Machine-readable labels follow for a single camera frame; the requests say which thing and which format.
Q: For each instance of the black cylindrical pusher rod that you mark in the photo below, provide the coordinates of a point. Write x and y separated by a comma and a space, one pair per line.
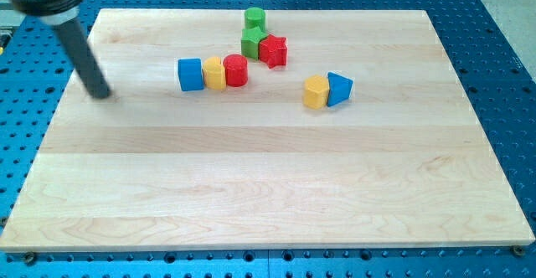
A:
73, 38

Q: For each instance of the blue cube block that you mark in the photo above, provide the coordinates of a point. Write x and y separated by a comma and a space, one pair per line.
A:
190, 74

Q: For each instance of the yellow heart block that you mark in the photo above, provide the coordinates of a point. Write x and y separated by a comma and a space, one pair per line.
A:
214, 73

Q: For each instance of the red cylinder block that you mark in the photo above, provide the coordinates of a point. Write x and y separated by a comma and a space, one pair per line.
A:
236, 70

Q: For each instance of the green star block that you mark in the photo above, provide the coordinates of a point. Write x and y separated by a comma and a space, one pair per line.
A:
250, 41

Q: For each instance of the green cylinder block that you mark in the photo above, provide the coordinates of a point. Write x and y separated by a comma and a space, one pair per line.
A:
255, 18

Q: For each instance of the red star block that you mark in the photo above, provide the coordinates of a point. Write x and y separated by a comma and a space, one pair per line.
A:
273, 51

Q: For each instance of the yellow hexagon block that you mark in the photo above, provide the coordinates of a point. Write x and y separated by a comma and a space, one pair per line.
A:
315, 92

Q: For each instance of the blue triangle block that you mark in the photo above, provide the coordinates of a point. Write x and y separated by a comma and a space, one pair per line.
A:
340, 88

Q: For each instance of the light wooden board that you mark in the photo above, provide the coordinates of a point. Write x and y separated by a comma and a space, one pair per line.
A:
404, 162

